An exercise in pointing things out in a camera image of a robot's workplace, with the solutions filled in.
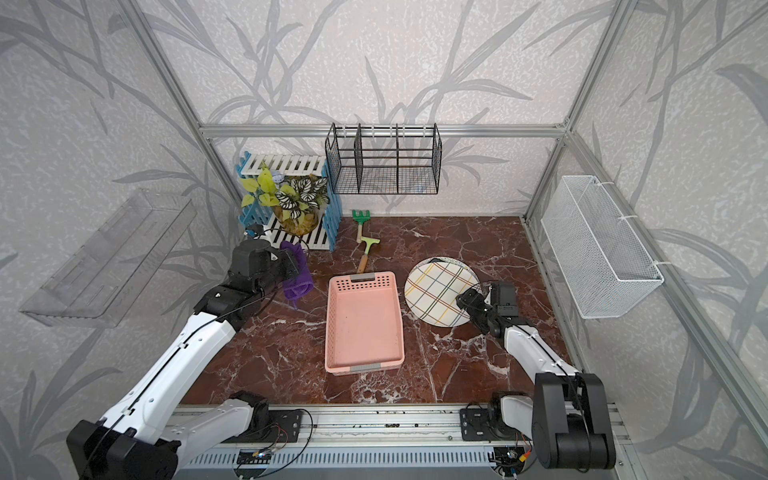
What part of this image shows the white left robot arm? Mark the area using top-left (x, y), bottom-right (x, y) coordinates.
top-left (66, 239), bottom-right (300, 479)

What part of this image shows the aluminium frame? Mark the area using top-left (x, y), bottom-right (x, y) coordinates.
top-left (116, 0), bottom-right (768, 451)

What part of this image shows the clear acrylic wall shelf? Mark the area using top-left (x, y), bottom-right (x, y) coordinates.
top-left (20, 189), bottom-right (196, 328)

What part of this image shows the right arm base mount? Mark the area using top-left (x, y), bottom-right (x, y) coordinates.
top-left (459, 391), bottom-right (533, 441)

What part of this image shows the black wire wall rack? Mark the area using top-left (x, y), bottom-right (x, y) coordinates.
top-left (324, 124), bottom-right (443, 195)

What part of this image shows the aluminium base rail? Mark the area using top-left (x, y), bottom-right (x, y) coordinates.
top-left (173, 403), bottom-right (637, 480)

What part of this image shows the white mesh wall basket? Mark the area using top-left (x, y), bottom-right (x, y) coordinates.
top-left (541, 175), bottom-right (665, 319)

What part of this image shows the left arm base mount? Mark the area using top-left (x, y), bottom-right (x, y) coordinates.
top-left (228, 391), bottom-right (303, 444)

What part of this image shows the pink perforated plastic basket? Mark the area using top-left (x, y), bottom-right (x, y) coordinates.
top-left (325, 271), bottom-right (405, 376)

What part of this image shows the potted plant in yellow pot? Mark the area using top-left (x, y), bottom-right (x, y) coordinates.
top-left (240, 165), bottom-right (329, 236)

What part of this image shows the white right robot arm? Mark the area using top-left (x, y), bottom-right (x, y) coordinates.
top-left (456, 281), bottom-right (617, 473)

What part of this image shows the purple cloth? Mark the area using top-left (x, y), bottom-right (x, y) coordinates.
top-left (280, 240), bottom-right (314, 307)

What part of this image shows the colourful squiggle round plate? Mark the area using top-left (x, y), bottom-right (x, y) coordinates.
top-left (403, 256), bottom-right (481, 329)

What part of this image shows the green toy rake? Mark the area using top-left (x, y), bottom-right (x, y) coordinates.
top-left (352, 210), bottom-right (371, 243)

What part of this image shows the green toy hoe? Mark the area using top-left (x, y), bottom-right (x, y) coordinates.
top-left (357, 236), bottom-right (380, 274)

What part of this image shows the blue white slatted crate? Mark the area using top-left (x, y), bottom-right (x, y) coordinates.
top-left (236, 152), bottom-right (342, 251)

